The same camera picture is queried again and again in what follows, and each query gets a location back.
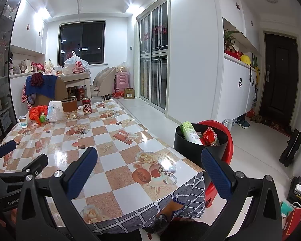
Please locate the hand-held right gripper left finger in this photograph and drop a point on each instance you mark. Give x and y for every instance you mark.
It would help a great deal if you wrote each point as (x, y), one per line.
(81, 173)

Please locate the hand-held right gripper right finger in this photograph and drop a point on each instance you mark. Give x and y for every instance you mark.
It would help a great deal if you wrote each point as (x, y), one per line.
(215, 175)

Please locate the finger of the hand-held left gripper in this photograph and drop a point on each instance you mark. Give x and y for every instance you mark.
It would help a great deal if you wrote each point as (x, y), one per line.
(5, 148)
(37, 163)

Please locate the red snack bag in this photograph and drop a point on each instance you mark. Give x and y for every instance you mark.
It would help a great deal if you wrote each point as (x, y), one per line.
(209, 136)

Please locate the black trash bin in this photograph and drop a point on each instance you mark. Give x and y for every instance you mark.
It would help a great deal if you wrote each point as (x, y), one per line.
(187, 146)

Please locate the green white plastic bottle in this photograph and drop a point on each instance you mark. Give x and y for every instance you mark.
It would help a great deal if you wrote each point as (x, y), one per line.
(190, 133)

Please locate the blue white paper box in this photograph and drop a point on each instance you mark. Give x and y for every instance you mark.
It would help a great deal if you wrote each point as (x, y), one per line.
(23, 121)

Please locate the red plastic stool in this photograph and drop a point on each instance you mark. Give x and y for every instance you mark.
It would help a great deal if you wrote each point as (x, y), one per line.
(229, 145)

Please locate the checkered plastic tablecloth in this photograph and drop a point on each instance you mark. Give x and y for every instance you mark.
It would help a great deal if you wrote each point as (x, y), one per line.
(115, 160)

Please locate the green plastic cup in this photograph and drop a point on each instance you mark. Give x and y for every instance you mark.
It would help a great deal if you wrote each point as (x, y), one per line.
(42, 119)

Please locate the orange plastic bag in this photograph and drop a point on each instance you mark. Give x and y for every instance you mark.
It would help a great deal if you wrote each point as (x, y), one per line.
(36, 111)

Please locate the small white bag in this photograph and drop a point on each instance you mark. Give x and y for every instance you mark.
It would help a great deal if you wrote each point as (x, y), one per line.
(227, 123)

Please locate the clear plastic bag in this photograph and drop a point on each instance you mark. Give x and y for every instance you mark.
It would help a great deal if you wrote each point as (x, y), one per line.
(54, 111)

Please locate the red checkered cloth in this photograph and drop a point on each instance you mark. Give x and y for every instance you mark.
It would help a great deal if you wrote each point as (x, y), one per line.
(25, 94)

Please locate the blue shoes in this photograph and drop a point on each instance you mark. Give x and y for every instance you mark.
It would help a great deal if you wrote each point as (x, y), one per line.
(243, 123)

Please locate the brown lidded container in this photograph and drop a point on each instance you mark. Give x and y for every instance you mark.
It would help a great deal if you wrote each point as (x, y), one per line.
(69, 105)

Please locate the red cartoon drink can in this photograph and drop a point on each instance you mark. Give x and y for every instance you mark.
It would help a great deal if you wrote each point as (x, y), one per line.
(86, 106)

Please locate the glass display cabinet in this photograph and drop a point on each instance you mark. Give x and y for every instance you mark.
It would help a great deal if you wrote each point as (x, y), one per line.
(0, 80)

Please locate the brown chair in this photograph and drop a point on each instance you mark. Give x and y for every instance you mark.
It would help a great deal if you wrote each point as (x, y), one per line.
(61, 91)

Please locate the blue cloth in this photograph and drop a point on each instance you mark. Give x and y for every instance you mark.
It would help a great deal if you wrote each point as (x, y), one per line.
(47, 85)

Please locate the dark red fabric flowers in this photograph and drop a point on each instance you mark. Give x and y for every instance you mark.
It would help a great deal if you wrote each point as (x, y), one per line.
(37, 79)

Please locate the red door mat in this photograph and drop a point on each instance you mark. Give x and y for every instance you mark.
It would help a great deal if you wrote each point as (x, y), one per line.
(278, 126)

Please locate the black boots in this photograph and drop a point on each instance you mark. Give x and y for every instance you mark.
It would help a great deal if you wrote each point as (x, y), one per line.
(291, 148)

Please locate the black device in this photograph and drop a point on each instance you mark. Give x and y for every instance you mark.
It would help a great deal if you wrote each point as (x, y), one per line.
(298, 190)

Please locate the white countertop appliance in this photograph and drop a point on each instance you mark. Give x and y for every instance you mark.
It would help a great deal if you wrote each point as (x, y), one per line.
(25, 66)

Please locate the white shoe cabinet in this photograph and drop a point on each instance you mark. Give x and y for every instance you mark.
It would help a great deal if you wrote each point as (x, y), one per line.
(233, 87)

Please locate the red paper bag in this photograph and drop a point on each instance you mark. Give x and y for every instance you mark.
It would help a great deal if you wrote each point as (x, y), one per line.
(294, 221)

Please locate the beige chair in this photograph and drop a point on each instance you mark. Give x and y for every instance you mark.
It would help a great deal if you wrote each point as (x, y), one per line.
(97, 82)
(110, 80)

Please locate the small cardboard box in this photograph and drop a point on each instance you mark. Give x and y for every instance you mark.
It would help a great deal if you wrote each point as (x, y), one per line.
(129, 94)

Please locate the white table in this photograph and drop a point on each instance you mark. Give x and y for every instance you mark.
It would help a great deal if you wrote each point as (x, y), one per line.
(76, 77)

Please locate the pink plastic stools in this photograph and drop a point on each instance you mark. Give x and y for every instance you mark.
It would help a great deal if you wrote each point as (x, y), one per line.
(121, 80)

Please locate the large white plastic bag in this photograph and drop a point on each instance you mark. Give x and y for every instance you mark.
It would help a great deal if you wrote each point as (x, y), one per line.
(75, 66)

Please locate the dark entrance door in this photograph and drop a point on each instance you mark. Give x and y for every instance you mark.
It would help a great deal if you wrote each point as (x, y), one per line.
(276, 80)

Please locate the cellophane gift bag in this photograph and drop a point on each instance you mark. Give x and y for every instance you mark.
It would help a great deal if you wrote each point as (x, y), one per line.
(122, 67)

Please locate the yellow helmet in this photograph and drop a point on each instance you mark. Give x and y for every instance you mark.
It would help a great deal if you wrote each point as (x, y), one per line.
(245, 60)

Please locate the dark window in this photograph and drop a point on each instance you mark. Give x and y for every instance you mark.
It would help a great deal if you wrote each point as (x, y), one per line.
(82, 37)

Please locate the potted plant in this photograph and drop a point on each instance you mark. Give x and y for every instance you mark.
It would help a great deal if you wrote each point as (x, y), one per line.
(229, 36)

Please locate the hanging ceiling rod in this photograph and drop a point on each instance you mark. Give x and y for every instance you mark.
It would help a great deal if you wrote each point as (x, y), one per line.
(78, 7)

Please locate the white wall cabinet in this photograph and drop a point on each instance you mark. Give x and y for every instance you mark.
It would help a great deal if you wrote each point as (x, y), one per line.
(240, 17)

